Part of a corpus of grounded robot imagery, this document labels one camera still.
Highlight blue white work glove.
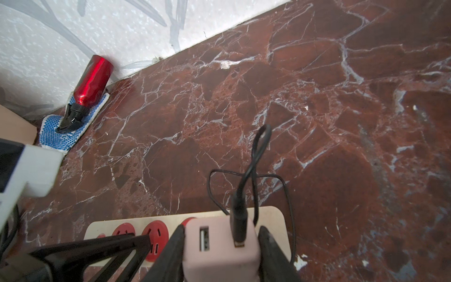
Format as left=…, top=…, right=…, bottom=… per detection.
left=39, top=93, right=110, bottom=155

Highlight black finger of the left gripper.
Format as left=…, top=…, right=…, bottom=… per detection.
left=30, top=233, right=150, bottom=282

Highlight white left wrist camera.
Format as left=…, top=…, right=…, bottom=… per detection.
left=1, top=139, right=64, bottom=228

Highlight beige power strip red sockets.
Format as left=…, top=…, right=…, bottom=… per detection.
left=84, top=206, right=291, bottom=267

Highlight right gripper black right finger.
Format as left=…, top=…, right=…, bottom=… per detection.
left=258, top=226, right=301, bottom=282

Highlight black usb charging cable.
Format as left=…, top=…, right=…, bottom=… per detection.
left=206, top=123, right=297, bottom=265

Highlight pink usb charger adapter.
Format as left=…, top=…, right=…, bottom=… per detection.
left=182, top=216, right=261, bottom=282

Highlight black power strip cord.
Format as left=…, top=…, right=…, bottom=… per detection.
left=0, top=204, right=21, bottom=262

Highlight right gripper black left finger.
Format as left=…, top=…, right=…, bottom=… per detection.
left=142, top=224, right=185, bottom=282

